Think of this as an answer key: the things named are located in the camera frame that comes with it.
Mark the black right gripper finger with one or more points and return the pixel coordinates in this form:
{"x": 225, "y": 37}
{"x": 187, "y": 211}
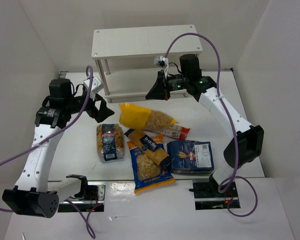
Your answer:
{"x": 161, "y": 79}
{"x": 157, "y": 93}

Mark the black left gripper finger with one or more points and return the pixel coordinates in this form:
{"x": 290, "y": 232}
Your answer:
{"x": 103, "y": 112}
{"x": 100, "y": 103}

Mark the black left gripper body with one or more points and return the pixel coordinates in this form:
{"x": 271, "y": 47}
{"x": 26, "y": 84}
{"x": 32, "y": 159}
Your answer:
{"x": 94, "y": 107}

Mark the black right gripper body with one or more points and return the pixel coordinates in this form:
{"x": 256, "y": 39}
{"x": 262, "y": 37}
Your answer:
{"x": 166, "y": 85}

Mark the yellow macaroni pasta bag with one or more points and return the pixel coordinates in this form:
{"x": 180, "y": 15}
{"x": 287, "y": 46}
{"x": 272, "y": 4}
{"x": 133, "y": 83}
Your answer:
{"x": 137, "y": 117}

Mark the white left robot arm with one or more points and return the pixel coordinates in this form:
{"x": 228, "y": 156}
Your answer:
{"x": 30, "y": 195}

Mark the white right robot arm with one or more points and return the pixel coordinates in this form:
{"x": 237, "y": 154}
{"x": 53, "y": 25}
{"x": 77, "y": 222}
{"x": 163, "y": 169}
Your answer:
{"x": 246, "y": 140}

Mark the Agnesi fusilli pasta bag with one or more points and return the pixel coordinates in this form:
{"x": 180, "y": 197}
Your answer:
{"x": 110, "y": 142}

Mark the white two-tier shelf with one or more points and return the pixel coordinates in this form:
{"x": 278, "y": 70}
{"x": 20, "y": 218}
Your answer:
{"x": 125, "y": 57}

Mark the red spaghetti pasta packet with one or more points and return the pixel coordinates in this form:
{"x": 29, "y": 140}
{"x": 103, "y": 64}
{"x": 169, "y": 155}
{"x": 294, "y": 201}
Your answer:
{"x": 176, "y": 132}

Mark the dark blue pasta box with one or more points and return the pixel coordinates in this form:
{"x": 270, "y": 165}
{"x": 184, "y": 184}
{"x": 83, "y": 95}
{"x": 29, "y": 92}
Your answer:
{"x": 191, "y": 157}

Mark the blue orange shell pasta bag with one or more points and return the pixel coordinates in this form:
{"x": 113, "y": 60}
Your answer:
{"x": 147, "y": 174}

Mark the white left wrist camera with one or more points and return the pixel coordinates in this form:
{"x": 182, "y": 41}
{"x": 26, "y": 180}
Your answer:
{"x": 97, "y": 84}

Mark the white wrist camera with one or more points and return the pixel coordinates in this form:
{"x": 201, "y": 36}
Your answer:
{"x": 97, "y": 84}
{"x": 161, "y": 62}

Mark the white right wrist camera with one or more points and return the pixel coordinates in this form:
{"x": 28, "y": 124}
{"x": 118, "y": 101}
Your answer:
{"x": 161, "y": 62}

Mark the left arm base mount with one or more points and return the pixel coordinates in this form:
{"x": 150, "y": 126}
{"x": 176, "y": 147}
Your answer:
{"x": 94, "y": 197}

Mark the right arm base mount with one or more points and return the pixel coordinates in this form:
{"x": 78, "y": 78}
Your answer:
{"x": 207, "y": 197}

